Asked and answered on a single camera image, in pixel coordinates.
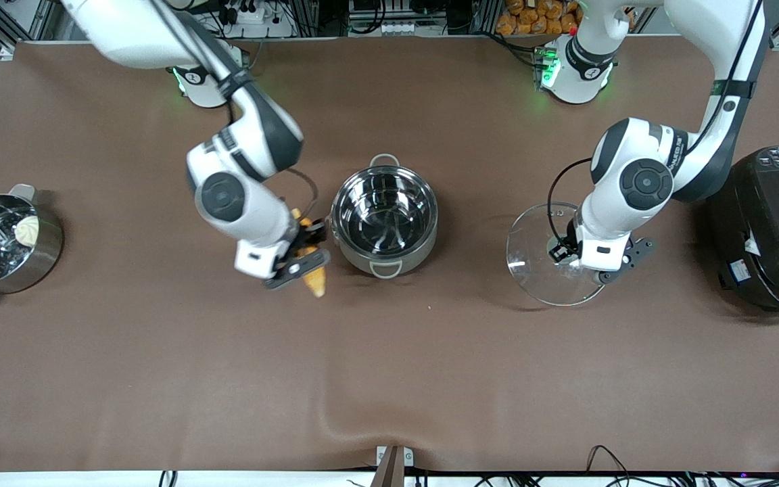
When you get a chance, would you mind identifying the black looped cable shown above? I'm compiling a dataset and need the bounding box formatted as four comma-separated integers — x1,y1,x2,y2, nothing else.
586,444,635,476

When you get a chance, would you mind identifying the stainless steel cooking pot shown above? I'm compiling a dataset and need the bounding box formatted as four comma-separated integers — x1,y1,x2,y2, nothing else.
329,154,440,280

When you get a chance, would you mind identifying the glass pot lid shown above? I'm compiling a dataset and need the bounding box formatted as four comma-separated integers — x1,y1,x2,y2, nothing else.
506,201,609,308

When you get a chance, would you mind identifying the yellow corn cob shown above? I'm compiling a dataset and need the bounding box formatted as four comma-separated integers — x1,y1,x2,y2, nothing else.
290,208,328,299

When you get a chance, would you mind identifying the bag of orange buns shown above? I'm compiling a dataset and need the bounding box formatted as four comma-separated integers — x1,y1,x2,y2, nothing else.
496,0,584,37

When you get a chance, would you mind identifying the black electric rice cooker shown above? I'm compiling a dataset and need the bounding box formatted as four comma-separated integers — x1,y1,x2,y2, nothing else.
706,144,779,319

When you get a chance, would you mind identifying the white power strip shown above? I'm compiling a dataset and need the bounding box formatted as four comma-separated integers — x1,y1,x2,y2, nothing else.
222,2,266,26

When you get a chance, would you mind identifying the stainless steel steamer pot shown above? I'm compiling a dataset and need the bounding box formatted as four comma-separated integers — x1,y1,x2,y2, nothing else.
0,184,64,305

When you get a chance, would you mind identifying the white steamed bun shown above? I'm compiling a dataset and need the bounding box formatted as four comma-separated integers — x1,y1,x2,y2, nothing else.
14,214,41,248

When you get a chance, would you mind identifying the metal table edge bracket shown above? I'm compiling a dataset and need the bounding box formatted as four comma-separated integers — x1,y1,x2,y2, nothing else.
375,444,415,487

